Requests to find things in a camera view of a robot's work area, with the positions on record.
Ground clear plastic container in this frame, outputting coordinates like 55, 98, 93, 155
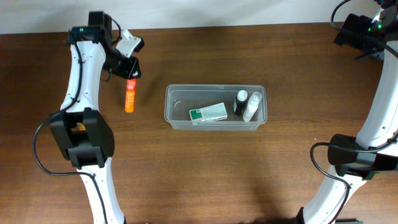
164, 84, 267, 131

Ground white green medicine box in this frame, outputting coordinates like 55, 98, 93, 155
189, 103, 228, 123

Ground small jar gold lid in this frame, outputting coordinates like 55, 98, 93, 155
76, 123, 86, 131

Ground dark bottle white cap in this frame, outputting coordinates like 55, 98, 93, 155
233, 90, 248, 116

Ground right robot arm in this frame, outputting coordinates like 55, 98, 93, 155
294, 0, 397, 223

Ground orange tube white cap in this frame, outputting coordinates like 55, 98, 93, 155
124, 79, 137, 113

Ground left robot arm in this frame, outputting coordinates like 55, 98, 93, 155
49, 11, 144, 223

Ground white spray bottle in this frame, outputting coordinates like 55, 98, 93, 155
243, 92, 262, 122

